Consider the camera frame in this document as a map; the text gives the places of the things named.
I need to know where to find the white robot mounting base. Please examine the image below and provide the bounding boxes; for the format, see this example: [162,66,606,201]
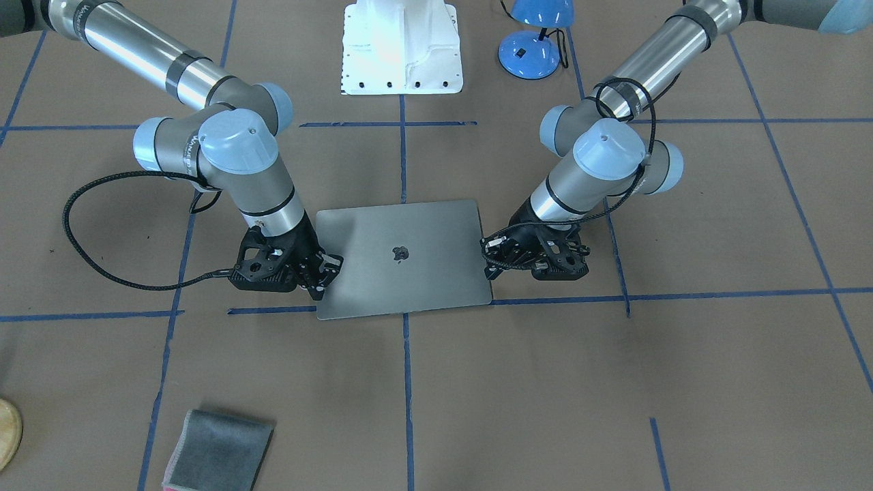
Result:
[340,1,464,95]

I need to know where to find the wooden mug tree stand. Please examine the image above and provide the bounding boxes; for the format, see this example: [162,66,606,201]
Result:
[1,398,24,471]

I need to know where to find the grey folded cloth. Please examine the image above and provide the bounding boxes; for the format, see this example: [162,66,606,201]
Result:
[162,409,274,490]

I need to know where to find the grey laptop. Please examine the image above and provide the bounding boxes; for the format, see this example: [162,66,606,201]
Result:
[316,200,493,321]

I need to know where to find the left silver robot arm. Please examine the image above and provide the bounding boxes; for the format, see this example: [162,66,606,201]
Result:
[480,1,871,282]

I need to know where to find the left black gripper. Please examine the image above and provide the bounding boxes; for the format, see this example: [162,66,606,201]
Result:
[481,205,590,282]

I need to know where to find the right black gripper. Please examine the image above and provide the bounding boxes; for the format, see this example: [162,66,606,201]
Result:
[228,213,344,301]

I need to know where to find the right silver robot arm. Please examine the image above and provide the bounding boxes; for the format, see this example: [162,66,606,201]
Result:
[2,1,343,301]

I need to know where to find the blue desk lamp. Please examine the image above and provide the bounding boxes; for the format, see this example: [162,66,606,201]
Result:
[498,1,576,80]

